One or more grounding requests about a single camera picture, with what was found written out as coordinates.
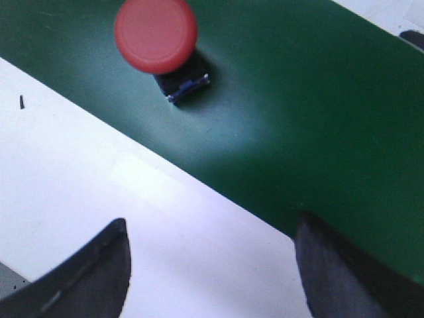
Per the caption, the small black screw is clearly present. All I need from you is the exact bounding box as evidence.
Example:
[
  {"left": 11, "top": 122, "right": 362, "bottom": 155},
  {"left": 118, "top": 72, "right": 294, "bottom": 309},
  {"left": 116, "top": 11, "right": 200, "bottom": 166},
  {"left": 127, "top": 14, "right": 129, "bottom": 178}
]
[{"left": 19, "top": 95, "right": 25, "bottom": 109}]

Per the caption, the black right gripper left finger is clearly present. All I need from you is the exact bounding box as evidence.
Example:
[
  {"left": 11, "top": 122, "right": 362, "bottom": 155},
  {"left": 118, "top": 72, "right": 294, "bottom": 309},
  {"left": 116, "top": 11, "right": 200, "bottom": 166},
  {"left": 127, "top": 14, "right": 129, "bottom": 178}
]
[{"left": 1, "top": 218, "right": 132, "bottom": 317}]

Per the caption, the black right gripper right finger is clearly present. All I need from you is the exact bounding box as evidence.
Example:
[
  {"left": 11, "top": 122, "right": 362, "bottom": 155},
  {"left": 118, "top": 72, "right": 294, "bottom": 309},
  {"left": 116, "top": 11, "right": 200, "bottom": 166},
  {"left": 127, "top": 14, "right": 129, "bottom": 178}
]
[{"left": 294, "top": 211, "right": 423, "bottom": 317}]

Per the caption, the green conveyor belt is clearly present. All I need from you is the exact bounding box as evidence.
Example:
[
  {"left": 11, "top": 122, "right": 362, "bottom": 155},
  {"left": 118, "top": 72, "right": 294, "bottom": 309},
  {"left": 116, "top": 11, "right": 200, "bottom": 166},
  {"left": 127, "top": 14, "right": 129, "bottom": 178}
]
[{"left": 1, "top": 1, "right": 423, "bottom": 284}]

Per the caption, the red mushroom push button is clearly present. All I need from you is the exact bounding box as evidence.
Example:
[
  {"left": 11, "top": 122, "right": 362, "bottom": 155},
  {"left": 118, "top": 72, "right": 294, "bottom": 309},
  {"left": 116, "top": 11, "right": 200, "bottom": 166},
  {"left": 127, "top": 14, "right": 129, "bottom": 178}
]
[{"left": 114, "top": 0, "right": 210, "bottom": 104}]

